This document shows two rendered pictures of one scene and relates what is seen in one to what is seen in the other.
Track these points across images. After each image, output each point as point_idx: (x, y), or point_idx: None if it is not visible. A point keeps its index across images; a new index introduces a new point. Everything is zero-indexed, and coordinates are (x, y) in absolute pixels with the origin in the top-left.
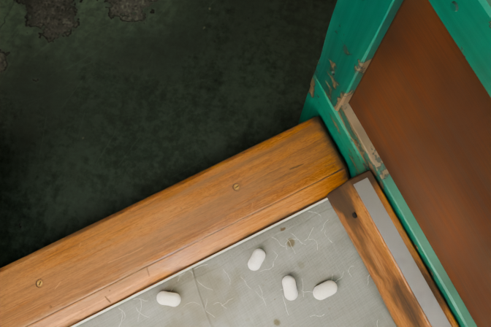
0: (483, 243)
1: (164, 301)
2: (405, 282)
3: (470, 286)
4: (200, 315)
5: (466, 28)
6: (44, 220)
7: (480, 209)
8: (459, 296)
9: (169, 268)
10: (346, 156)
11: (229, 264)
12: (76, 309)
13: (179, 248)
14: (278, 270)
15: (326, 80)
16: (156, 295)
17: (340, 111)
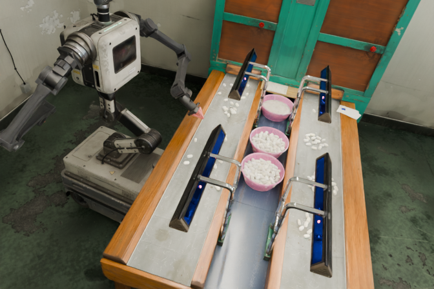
0: (247, 47)
1: (219, 93)
2: None
3: None
4: (225, 93)
5: (231, 18)
6: None
7: (243, 42)
8: None
9: (215, 91)
10: (221, 69)
11: (221, 88)
12: (209, 99)
13: (214, 87)
14: (228, 85)
15: (213, 56)
16: (217, 95)
17: (217, 59)
